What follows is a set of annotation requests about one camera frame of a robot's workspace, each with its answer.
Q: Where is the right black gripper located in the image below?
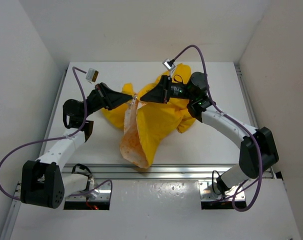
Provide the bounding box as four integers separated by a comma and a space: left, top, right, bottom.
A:
140, 75, 195, 105

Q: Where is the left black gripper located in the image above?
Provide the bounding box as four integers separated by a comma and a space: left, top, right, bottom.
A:
81, 82, 132, 119

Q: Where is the yellow jacket with patterned lining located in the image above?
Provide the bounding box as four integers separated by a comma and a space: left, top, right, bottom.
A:
101, 77, 196, 169

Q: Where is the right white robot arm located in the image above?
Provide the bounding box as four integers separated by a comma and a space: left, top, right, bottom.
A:
140, 72, 279, 194

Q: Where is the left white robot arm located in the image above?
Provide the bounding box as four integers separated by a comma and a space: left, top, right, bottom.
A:
20, 82, 133, 209

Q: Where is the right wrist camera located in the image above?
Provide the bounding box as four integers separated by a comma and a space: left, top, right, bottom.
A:
162, 59, 176, 71

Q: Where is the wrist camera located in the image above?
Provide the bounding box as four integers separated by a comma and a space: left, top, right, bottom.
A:
162, 59, 176, 71
85, 68, 99, 83

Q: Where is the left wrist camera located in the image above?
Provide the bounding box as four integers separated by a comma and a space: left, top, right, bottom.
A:
85, 68, 99, 83

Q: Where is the aluminium rail right side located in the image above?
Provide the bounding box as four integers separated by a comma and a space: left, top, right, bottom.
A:
235, 66, 279, 179

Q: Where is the aluminium rail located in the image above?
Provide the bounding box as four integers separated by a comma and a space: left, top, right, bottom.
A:
235, 66, 279, 179
1, 68, 69, 238
56, 163, 271, 180

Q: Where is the aluminium rail front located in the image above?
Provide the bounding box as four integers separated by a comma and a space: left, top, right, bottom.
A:
56, 163, 271, 180

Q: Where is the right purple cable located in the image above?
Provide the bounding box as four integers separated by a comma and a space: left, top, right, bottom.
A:
171, 44, 264, 212

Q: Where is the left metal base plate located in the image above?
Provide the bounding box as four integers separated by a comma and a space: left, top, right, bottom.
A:
66, 179, 113, 202

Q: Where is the metal base plate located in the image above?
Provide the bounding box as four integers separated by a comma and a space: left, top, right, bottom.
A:
198, 179, 238, 203
66, 179, 113, 202

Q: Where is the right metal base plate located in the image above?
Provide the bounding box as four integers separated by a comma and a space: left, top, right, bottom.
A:
198, 179, 238, 203

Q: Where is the aluminium rail left side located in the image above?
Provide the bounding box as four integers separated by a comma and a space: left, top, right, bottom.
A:
1, 68, 69, 238

